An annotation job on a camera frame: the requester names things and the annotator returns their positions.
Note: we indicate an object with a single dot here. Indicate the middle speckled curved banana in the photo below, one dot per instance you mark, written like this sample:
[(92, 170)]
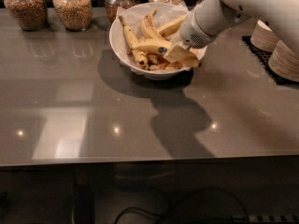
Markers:
[(148, 27)]

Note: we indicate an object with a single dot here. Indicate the banana with blue sticker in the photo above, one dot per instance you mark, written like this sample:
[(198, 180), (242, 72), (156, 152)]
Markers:
[(160, 47)]

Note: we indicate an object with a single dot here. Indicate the left spotted banana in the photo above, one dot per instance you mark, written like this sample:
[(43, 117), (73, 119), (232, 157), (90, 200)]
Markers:
[(140, 56)]

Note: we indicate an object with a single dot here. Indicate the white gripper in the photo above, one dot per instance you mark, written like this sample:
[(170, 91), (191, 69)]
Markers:
[(191, 32)]

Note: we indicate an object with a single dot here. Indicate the white ceramic bowl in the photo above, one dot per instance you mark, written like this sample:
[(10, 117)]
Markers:
[(162, 73)]

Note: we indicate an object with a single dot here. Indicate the black rubber mat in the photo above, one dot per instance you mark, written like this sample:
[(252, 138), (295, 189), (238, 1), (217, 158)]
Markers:
[(263, 57)]

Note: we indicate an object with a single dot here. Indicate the white paper bowl liner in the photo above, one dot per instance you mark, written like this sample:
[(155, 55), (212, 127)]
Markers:
[(139, 29)]

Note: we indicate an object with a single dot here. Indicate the paper bowl stack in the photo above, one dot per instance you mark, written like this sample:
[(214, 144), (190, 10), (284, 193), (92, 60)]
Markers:
[(263, 37), (284, 62)]

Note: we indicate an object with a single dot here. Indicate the far left cereal jar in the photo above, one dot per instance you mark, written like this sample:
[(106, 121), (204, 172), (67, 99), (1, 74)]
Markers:
[(31, 15)]

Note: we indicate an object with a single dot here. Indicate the upper long yellow banana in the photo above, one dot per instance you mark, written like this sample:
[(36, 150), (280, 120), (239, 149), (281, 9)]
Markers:
[(171, 27)]

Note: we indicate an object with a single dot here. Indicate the lower paper bowl stack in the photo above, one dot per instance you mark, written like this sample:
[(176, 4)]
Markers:
[(284, 62)]

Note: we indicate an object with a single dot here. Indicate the upper paper bowl stack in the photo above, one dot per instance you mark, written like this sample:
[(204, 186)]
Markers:
[(263, 37)]

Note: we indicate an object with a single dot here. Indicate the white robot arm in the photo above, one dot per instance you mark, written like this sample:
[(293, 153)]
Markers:
[(281, 16)]

